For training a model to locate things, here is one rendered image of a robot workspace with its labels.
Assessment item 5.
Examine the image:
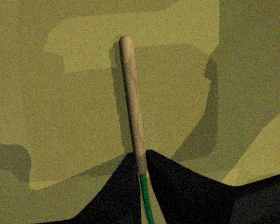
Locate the green string with thin wooden stick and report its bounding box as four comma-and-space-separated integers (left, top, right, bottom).
119, 36, 155, 224

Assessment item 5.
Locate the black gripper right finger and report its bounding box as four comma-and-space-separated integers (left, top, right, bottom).
146, 148, 280, 224

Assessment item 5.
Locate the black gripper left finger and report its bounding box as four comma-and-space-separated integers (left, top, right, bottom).
34, 152, 141, 224

